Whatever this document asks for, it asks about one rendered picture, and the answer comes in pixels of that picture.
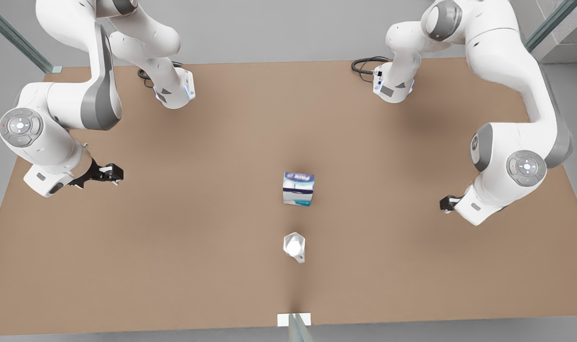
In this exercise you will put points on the blue and white carton box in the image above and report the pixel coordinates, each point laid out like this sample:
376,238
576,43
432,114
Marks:
298,189

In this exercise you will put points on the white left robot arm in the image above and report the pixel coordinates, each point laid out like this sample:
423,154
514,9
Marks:
506,71

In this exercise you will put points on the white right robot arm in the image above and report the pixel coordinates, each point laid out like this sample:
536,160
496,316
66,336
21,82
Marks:
55,104

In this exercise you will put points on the white measuring cup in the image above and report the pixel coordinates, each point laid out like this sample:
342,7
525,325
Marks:
294,247

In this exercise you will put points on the silver frame post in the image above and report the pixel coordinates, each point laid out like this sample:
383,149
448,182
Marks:
17,38
295,325
552,23

